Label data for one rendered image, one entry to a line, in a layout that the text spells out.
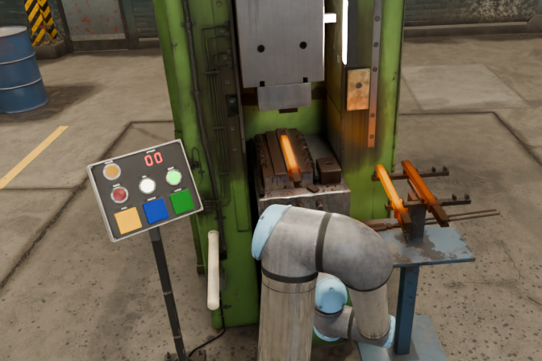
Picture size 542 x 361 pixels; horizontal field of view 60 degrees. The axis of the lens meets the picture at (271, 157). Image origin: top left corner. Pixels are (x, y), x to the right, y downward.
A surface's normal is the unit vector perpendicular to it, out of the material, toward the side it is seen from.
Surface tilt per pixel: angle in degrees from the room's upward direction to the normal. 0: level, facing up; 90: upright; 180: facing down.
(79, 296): 0
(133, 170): 60
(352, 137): 90
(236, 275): 90
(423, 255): 0
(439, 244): 0
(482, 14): 89
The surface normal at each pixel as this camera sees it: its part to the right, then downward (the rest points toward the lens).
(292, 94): 0.11, 0.46
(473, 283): -0.06, -0.88
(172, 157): 0.42, -0.11
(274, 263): -0.53, 0.14
